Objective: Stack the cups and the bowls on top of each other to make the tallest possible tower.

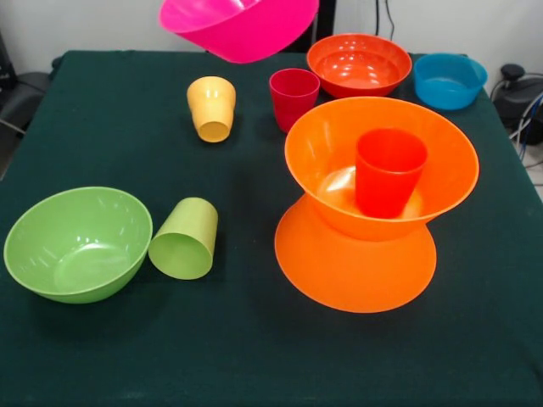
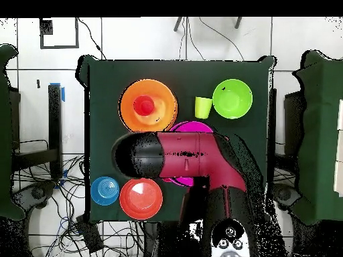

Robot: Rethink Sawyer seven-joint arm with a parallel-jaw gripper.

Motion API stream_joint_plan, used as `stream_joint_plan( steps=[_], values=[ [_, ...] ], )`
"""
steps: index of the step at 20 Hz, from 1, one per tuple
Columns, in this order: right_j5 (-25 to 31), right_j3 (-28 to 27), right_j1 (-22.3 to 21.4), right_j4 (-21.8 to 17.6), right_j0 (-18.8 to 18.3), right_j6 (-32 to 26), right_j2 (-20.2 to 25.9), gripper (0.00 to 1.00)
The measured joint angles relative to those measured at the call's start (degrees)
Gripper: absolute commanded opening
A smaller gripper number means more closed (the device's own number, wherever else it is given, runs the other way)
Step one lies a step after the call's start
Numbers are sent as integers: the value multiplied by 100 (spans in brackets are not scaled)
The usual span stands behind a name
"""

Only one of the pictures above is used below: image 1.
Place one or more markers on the red-orange plastic bowl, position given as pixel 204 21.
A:
pixel 360 59

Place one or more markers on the green plastic bowl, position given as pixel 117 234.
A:
pixel 76 237

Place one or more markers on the orange plastic bowl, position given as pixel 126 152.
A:
pixel 352 275
pixel 318 140

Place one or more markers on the green plastic cup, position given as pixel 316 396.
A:
pixel 182 254

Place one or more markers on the blue plastic bowl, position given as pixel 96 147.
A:
pixel 445 95

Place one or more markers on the black equipment box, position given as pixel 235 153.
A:
pixel 6 63

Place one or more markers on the magenta plastic cup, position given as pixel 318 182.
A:
pixel 292 106

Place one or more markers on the yellow plastic cup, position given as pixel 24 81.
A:
pixel 212 110

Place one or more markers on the red plastic cup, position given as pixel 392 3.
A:
pixel 386 182

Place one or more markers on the pink plastic bowl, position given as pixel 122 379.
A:
pixel 254 34

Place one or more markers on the black cabinet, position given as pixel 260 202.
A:
pixel 324 25

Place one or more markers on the dark green table cloth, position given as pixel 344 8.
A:
pixel 212 339

